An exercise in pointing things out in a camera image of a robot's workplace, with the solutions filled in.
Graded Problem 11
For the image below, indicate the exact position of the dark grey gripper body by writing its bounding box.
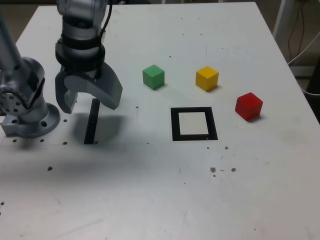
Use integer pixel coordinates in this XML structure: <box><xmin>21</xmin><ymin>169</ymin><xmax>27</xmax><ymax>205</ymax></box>
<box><xmin>65</xmin><ymin>68</ymin><xmax>102</xmax><ymax>81</ymax></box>

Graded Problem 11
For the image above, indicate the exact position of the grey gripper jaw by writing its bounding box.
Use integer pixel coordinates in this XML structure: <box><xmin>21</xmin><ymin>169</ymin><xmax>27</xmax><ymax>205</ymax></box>
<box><xmin>54</xmin><ymin>65</ymin><xmax>79</xmax><ymax>114</ymax></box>
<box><xmin>63</xmin><ymin>61</ymin><xmax>124</xmax><ymax>111</ymax></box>

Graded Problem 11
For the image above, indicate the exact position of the green cube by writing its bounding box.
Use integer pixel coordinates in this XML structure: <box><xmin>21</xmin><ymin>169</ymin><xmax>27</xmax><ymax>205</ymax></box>
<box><xmin>142</xmin><ymin>64</ymin><xmax>165</xmax><ymax>91</ymax></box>

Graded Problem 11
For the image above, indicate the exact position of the yellow cube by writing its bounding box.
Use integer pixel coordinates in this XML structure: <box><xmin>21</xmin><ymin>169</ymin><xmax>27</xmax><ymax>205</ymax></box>
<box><xmin>195</xmin><ymin>66</ymin><xmax>220</xmax><ymax>92</ymax></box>

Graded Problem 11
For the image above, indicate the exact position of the red cube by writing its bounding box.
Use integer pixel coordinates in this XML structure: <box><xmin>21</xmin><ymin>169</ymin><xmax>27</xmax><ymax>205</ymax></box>
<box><xmin>234</xmin><ymin>92</ymin><xmax>264</xmax><ymax>122</ymax></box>

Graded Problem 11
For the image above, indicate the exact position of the black tape square outline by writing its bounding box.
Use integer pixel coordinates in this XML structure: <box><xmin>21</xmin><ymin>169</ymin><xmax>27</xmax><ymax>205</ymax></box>
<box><xmin>170</xmin><ymin>106</ymin><xmax>219</xmax><ymax>142</ymax></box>

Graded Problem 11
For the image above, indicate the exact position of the black tape strip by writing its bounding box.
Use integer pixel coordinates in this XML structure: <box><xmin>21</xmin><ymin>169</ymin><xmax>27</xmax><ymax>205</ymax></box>
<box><xmin>83</xmin><ymin>98</ymin><xmax>101</xmax><ymax>145</ymax></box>

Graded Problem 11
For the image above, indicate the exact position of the white metal post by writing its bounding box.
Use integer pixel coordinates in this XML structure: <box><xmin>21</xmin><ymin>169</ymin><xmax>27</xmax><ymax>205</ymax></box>
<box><xmin>271</xmin><ymin>0</ymin><xmax>289</xmax><ymax>45</ymax></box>

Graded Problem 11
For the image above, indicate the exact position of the black hanging cable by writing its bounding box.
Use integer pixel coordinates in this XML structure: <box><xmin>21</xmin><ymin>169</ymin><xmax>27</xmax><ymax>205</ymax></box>
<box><xmin>287</xmin><ymin>0</ymin><xmax>307</xmax><ymax>61</ymax></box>

